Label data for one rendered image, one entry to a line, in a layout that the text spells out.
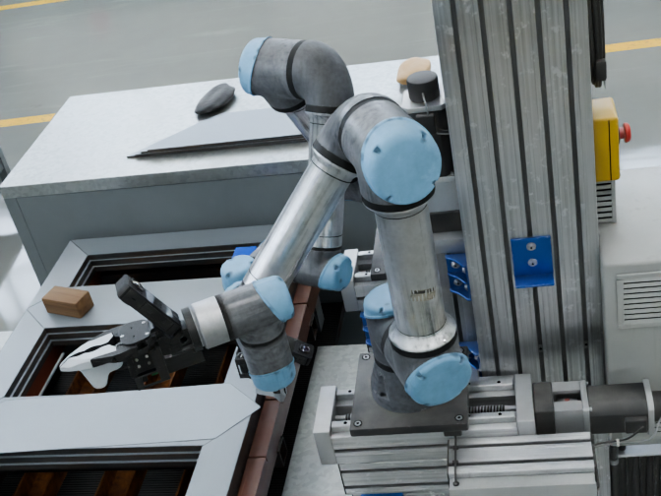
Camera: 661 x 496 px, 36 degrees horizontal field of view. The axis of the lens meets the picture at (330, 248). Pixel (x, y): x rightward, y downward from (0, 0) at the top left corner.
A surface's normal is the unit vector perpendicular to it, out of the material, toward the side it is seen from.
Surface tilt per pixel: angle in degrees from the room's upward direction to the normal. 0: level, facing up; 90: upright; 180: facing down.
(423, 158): 82
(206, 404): 0
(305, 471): 0
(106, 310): 0
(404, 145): 83
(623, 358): 90
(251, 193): 90
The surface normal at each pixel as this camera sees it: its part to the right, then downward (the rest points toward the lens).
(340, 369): -0.18, -0.82
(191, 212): -0.14, 0.57
